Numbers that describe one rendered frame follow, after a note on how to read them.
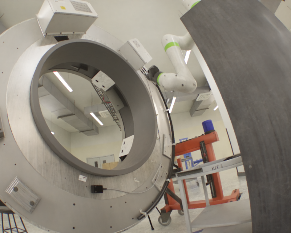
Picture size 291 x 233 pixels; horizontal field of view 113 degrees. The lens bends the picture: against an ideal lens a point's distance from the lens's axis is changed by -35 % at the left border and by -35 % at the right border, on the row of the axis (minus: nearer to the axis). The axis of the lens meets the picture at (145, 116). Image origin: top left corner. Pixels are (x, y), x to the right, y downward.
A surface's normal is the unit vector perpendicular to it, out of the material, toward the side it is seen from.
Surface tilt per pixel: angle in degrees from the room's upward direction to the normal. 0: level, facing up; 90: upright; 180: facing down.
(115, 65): 158
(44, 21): 125
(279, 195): 90
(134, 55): 138
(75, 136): 90
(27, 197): 90
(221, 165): 90
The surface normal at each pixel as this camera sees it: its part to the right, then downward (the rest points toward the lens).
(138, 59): -0.30, 0.57
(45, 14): -0.43, 0.40
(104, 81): -0.14, 0.76
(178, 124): -0.03, -0.36
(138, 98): -0.55, 0.16
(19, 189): 0.74, -0.37
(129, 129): -0.65, -0.18
